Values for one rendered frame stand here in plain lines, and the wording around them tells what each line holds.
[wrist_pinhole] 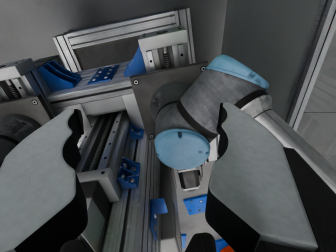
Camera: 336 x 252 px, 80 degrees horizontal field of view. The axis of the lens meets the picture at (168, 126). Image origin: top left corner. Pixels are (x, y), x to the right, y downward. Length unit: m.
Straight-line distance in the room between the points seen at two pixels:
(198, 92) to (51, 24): 1.47
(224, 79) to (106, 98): 0.45
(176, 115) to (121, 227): 0.28
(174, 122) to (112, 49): 1.08
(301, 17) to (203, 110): 0.53
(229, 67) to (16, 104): 0.60
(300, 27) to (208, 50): 0.93
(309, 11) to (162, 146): 0.61
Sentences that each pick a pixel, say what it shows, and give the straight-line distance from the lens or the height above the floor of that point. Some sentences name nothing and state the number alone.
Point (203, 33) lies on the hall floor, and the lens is 1.64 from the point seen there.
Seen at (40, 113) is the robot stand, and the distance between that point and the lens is 0.72.
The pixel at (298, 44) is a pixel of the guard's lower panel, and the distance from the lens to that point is 0.82.
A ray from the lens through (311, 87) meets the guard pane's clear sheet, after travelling 0.77.
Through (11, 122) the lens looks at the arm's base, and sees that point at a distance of 0.73.
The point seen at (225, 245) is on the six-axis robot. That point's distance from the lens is 3.64.
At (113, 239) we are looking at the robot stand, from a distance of 0.51.
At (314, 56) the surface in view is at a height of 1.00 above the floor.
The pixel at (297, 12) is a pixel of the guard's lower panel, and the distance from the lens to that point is 0.86.
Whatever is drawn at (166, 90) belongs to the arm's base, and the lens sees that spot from 0.56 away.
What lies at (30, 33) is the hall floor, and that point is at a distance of 1.84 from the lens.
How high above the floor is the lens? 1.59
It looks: 57 degrees down
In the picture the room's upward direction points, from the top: 176 degrees clockwise
